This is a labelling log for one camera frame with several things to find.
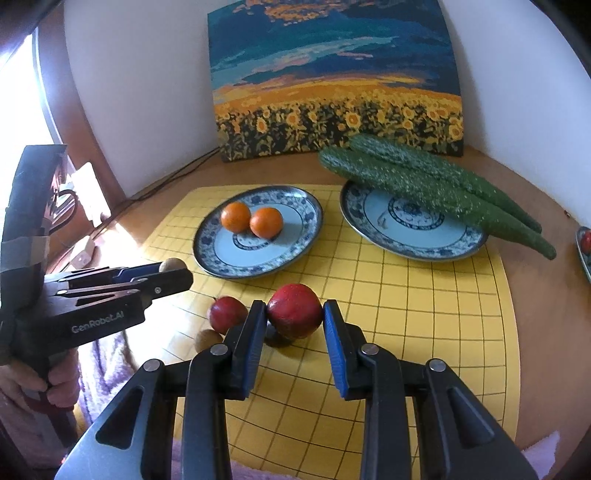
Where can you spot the small white plug box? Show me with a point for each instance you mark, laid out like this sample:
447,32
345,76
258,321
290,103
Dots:
82,251

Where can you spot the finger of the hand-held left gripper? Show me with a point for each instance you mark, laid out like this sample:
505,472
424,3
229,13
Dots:
131,272
166,282

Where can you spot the orange tangerine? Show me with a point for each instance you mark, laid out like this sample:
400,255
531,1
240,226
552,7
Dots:
235,217
266,223

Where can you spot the green cucumber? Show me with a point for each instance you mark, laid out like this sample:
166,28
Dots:
434,164
415,184

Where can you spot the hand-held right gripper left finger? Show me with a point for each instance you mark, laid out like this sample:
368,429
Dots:
255,355

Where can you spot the white power adapter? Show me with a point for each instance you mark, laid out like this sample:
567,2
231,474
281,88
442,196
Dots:
90,189

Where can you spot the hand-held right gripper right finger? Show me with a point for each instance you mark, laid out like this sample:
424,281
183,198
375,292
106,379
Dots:
334,350

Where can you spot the sunflower field painting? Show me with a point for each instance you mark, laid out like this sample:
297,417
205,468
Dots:
332,69

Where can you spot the small red fruit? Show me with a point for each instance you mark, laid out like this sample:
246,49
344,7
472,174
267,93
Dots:
586,242

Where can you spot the yellow grid mat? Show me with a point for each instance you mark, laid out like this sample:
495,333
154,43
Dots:
415,323

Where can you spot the person's left hand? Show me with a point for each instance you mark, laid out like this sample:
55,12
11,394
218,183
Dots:
62,385

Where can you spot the large red apple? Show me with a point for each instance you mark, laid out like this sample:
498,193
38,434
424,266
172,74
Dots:
294,309

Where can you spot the blue white patterned plate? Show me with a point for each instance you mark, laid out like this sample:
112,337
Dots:
295,240
415,235

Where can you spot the purple fuzzy robe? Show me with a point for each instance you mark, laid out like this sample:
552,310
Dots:
104,369

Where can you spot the blue rimmed plate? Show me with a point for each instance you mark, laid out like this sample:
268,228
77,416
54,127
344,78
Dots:
584,263

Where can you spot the brown kiwi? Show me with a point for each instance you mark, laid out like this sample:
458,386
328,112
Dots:
174,264
207,341

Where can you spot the small red apple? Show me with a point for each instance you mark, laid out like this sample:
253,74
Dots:
226,314

